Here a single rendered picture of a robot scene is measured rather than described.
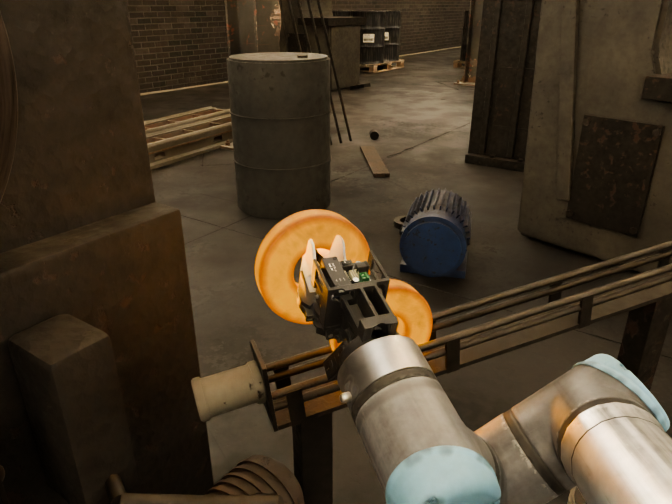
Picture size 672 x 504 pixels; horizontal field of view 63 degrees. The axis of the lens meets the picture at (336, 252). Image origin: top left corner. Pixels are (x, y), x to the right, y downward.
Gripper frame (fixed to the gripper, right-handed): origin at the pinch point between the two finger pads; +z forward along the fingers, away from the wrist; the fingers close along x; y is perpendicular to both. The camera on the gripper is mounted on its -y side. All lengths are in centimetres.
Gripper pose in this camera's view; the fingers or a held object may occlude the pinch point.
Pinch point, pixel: (314, 255)
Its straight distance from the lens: 72.3
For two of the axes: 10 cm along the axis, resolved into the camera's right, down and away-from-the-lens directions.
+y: 1.0, -7.7, -6.3
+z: -3.3, -6.2, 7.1
